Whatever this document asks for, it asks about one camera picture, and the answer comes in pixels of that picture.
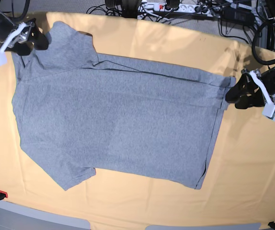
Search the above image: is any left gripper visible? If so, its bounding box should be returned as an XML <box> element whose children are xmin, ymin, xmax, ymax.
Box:
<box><xmin>225</xmin><ymin>69</ymin><xmax>275</xmax><ymax>109</ymax></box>

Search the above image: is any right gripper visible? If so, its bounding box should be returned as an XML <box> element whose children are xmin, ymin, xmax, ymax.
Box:
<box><xmin>0</xmin><ymin>18</ymin><xmax>49</xmax><ymax>56</ymax></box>

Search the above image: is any grey t-shirt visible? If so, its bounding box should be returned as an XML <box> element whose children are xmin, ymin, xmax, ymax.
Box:
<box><xmin>12</xmin><ymin>22</ymin><xmax>235</xmax><ymax>190</ymax></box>

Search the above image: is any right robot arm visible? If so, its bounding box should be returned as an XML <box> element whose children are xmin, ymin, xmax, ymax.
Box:
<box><xmin>0</xmin><ymin>0</ymin><xmax>49</xmax><ymax>56</ymax></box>

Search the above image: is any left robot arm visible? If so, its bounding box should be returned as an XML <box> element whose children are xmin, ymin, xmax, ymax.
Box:
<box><xmin>225</xmin><ymin>0</ymin><xmax>275</xmax><ymax>110</ymax></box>

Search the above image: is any black power adapter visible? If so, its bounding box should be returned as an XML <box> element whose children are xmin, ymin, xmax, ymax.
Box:
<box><xmin>222</xmin><ymin>7</ymin><xmax>255</xmax><ymax>26</ymax></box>

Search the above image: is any yellow table cloth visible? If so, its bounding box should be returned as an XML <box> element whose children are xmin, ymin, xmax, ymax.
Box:
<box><xmin>0</xmin><ymin>12</ymin><xmax>275</xmax><ymax>230</ymax></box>

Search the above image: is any white power strip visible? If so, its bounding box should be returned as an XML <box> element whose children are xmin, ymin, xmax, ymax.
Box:
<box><xmin>138</xmin><ymin>1</ymin><xmax>219</xmax><ymax>17</ymax></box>

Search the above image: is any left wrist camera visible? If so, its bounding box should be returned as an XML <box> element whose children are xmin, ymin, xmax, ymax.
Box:
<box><xmin>262</xmin><ymin>103</ymin><xmax>275</xmax><ymax>121</ymax></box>

